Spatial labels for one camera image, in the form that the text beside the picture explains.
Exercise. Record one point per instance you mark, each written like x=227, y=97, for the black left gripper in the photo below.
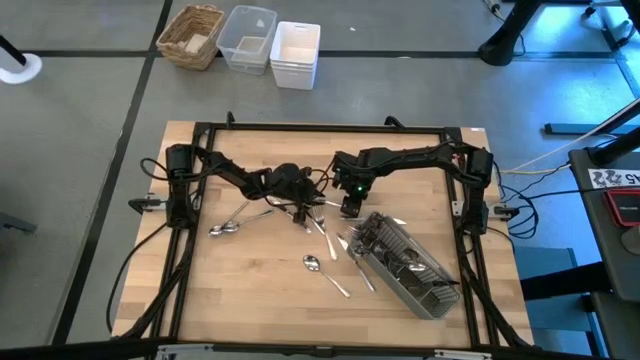
x=297, y=185

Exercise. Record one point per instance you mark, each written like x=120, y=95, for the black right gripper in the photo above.
x=352, y=172

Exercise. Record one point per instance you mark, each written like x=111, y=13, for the silver metal knife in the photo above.
x=367, y=281
x=280, y=206
x=314, y=227
x=399, y=220
x=332, y=203

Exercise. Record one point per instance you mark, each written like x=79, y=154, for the silver metal spoon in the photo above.
x=311, y=262
x=216, y=231
x=231, y=228
x=409, y=255
x=419, y=267

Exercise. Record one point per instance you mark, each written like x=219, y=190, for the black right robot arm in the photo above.
x=425, y=152

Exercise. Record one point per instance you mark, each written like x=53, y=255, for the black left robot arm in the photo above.
x=180, y=160

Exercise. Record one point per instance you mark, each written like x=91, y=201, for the white mounting plate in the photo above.
x=456, y=207

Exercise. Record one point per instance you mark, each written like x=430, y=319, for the grey mesh cutlery caddy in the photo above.
x=440, y=307

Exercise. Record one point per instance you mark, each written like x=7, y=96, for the white plastic bin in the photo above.
x=295, y=75

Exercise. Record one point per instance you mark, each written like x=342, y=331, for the black table clamp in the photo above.
x=145, y=204
x=505, y=212

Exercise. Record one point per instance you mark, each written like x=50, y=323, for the clear plastic bin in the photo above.
x=225, y=30

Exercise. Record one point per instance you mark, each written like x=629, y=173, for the beige paper pad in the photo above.
x=196, y=43

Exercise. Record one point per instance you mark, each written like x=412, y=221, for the wicker basket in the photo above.
x=175, y=40

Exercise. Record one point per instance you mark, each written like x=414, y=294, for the black desk crossbar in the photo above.
x=560, y=282

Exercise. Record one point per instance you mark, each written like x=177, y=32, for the black floor foot bar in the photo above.
x=575, y=129

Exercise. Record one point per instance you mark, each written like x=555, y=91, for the dark side desk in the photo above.
x=600, y=240

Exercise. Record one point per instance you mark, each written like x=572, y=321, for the white printed label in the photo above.
x=610, y=178

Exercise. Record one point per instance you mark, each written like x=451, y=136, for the black front crossbar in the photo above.
x=75, y=350

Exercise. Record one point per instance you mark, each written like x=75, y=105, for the red flat device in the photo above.
x=625, y=207

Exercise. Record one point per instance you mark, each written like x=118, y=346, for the grey round disc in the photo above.
x=632, y=242

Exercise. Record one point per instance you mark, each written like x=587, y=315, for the dark grey floor foot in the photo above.
x=15, y=222

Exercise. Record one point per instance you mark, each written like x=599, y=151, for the white round stand base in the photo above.
x=27, y=70

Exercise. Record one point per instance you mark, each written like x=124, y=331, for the black metal table frame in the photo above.
x=325, y=127

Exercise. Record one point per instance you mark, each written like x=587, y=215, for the silver metal bracket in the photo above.
x=462, y=355
x=185, y=350

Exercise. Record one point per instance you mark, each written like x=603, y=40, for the black floor pedestal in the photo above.
x=500, y=50

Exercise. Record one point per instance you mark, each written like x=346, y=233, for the black stand post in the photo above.
x=10, y=52

